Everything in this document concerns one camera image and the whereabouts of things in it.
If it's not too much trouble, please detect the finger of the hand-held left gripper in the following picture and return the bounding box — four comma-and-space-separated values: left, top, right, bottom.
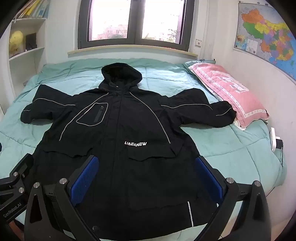
0, 153, 34, 204

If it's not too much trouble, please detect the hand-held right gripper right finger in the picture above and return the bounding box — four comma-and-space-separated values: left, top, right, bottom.
195, 156, 277, 241

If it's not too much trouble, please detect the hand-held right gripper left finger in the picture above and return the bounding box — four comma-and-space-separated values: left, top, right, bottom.
24, 155, 102, 241

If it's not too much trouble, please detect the black hooded jacket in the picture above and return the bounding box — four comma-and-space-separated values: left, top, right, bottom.
20, 62, 237, 240

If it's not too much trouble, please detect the teal quilt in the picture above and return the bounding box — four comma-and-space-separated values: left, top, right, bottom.
0, 58, 286, 230

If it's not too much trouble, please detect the pink pillow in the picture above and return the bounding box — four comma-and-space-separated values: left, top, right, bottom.
188, 63, 270, 131

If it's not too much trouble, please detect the teal pillow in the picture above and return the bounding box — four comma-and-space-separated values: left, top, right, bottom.
183, 59, 216, 70

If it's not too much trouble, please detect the white bookshelf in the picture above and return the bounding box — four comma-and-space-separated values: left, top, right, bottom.
7, 0, 50, 99

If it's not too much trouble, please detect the yellow plush toy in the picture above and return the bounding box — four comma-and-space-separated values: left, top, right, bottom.
9, 31, 24, 57

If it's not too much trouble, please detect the small black box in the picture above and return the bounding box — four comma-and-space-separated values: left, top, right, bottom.
25, 32, 38, 50

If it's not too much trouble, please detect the beige window sill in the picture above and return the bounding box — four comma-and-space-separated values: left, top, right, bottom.
68, 47, 199, 57

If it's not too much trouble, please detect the dark framed window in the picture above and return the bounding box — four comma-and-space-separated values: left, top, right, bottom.
77, 0, 195, 52

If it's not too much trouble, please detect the row of books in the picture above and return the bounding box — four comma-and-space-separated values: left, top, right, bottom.
18, 0, 50, 19

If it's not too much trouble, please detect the black plug with cable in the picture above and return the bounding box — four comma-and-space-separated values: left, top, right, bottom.
276, 138, 284, 167

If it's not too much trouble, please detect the colourful wall map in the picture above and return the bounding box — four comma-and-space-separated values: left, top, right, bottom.
233, 0, 296, 81

